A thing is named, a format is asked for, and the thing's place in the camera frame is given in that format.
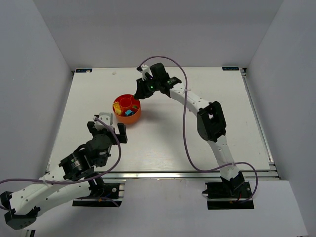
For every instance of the right blue corner sticker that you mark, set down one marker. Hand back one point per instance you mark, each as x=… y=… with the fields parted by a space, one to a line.
x=230 y=68

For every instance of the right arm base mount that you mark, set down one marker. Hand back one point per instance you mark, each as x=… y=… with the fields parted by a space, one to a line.
x=219 y=197

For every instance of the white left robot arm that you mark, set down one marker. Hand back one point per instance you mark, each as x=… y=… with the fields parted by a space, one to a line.
x=73 y=178

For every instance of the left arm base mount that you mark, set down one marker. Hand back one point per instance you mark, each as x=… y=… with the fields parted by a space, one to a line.
x=102 y=194

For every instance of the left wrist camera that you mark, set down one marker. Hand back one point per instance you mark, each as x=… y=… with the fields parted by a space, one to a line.
x=104 y=120

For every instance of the long yellow lego brick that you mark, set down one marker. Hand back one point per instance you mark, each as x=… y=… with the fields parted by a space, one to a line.
x=117 y=108

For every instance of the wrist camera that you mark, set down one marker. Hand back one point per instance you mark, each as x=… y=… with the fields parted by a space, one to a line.
x=104 y=120
x=145 y=71

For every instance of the aluminium table rail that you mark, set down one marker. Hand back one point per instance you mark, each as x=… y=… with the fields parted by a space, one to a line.
x=247 y=174

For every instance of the blue corner sticker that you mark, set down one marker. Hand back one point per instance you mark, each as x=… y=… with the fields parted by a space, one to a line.
x=230 y=68
x=89 y=70

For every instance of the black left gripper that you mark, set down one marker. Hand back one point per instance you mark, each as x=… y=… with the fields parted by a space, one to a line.
x=114 y=138

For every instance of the white foam board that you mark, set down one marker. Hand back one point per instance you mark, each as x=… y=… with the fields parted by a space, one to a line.
x=176 y=208

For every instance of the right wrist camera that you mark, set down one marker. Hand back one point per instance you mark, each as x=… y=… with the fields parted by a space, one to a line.
x=145 y=71

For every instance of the left blue corner sticker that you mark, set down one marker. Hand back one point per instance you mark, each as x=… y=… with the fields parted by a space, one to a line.
x=89 y=70

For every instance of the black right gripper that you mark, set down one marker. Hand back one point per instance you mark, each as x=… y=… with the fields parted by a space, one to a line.
x=142 y=88

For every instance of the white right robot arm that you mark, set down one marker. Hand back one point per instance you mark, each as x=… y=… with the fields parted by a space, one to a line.
x=211 y=124

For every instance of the orange round divided container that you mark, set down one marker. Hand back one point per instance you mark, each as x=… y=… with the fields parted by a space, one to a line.
x=126 y=102

